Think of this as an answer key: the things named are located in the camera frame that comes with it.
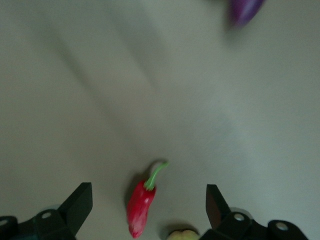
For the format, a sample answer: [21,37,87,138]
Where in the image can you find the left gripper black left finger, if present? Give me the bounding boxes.
[0,181,94,240]

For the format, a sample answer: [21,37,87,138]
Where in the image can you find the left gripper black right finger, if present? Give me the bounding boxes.
[198,184,309,240]

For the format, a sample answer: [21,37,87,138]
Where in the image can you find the greenish pink peach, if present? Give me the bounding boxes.
[166,226,201,240]

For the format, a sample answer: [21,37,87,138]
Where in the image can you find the red chili pepper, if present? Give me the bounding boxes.
[126,161,170,239]

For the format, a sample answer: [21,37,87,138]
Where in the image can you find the purple eggplant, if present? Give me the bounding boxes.
[228,0,267,28]

